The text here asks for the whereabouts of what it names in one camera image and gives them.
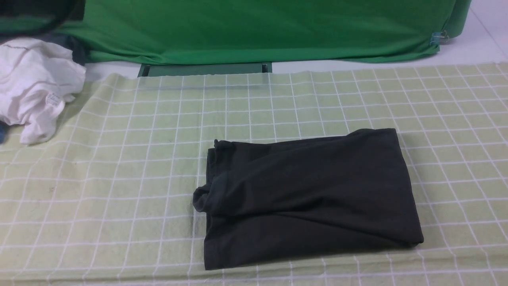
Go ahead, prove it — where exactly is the teal binder clip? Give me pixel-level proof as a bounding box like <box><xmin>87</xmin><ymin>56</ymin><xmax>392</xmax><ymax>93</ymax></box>
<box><xmin>429</xmin><ymin>31</ymin><xmax>450</xmax><ymax>46</ymax></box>

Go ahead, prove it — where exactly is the dark gray garment behind white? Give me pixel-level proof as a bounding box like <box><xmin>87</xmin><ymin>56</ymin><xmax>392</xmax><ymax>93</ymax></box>
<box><xmin>35</xmin><ymin>33</ymin><xmax>88</xmax><ymax>66</ymax></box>

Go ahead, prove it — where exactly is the green backdrop cloth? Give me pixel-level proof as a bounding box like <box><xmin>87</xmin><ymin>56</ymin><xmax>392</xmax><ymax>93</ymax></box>
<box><xmin>0</xmin><ymin>0</ymin><xmax>473</xmax><ymax>66</ymax></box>

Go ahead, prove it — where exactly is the dark gray long-sleeved shirt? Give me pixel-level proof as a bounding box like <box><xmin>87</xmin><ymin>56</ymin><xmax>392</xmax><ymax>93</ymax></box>
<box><xmin>192</xmin><ymin>128</ymin><xmax>424</xmax><ymax>271</ymax></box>

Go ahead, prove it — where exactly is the crumpled white shirt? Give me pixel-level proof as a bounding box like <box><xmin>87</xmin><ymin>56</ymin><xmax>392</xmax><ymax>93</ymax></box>
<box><xmin>0</xmin><ymin>38</ymin><xmax>86</xmax><ymax>145</ymax></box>

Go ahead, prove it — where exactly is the light green checkered tablecloth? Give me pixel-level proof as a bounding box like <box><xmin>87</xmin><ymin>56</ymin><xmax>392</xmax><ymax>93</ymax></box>
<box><xmin>0</xmin><ymin>63</ymin><xmax>508</xmax><ymax>286</ymax></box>

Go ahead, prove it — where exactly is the dark green base plate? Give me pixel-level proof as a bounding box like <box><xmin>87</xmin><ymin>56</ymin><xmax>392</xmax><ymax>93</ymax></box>
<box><xmin>138</xmin><ymin>62</ymin><xmax>272</xmax><ymax>77</ymax></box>

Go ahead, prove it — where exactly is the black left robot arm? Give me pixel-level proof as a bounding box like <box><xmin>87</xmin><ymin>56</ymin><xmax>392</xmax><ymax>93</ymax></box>
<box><xmin>0</xmin><ymin>0</ymin><xmax>86</xmax><ymax>41</ymax></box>

